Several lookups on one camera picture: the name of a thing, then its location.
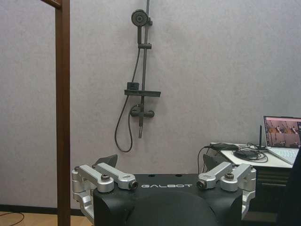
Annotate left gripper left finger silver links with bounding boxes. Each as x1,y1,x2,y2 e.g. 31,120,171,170
71,154,140,220

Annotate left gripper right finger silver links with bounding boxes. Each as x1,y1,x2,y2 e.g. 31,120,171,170
197,153,257,215

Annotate long black power adapter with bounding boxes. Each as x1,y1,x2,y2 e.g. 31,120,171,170
211,142,238,151

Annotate flat black oval device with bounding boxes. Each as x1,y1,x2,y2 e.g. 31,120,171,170
234,150,259,159

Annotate white table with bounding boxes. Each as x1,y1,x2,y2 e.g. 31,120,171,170
209,142,301,170

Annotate black drawer cabinet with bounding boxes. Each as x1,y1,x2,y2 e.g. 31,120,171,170
242,164,294,222

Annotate dark shower mixer valve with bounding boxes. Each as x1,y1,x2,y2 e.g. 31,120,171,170
129,104,156,119

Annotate open silver laptop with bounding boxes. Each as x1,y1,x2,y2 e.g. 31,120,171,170
262,115,301,165

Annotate black chair back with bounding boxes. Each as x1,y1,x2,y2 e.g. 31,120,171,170
281,152,301,226

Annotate dark shower shelf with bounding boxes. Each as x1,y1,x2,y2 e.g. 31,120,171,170
124,89,162,98

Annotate dark round hand shower head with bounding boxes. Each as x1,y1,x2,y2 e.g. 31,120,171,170
130,9,150,46

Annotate black cable bundle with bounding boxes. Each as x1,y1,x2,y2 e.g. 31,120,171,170
197,142,269,175

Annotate dark shower hose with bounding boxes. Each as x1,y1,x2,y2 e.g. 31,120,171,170
114,46,142,153

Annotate brown wooden rack frame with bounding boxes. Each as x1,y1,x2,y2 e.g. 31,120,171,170
39,0,71,226

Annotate thin dark floor cable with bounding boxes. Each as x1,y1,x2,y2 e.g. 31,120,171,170
0,211,24,224

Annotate dark vertical shower rail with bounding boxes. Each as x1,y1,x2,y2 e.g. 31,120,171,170
137,0,154,140

